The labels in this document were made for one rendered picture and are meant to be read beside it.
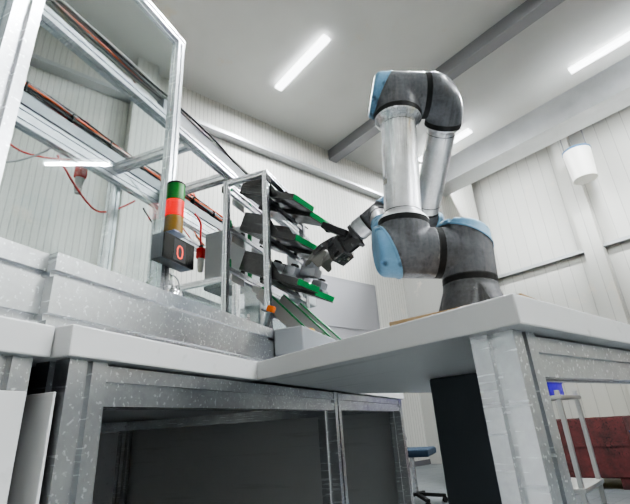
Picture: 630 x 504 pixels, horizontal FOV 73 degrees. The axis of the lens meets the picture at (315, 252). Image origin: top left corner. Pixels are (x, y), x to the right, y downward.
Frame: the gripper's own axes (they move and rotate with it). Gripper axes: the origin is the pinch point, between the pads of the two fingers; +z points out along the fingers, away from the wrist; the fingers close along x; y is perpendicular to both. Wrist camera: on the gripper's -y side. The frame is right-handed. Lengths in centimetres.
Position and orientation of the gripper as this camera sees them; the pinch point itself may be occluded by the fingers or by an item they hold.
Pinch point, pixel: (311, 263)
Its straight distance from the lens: 152.3
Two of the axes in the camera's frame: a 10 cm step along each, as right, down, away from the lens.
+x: 5.4, 2.8, 7.9
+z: -7.3, 6.2, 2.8
